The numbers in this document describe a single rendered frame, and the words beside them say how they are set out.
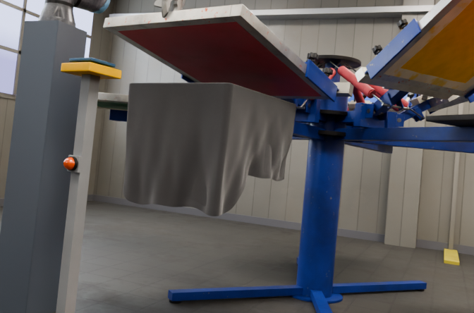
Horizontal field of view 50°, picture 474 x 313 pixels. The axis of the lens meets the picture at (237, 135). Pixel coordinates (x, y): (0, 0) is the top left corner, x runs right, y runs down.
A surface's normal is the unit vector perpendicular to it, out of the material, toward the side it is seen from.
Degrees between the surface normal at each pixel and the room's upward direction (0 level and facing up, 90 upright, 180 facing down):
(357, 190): 90
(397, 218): 90
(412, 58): 148
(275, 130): 92
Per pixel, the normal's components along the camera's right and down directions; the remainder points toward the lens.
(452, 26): 0.17, 0.84
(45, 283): 0.92, 0.07
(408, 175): -0.37, -0.08
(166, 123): -0.58, -0.07
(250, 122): 0.81, 0.08
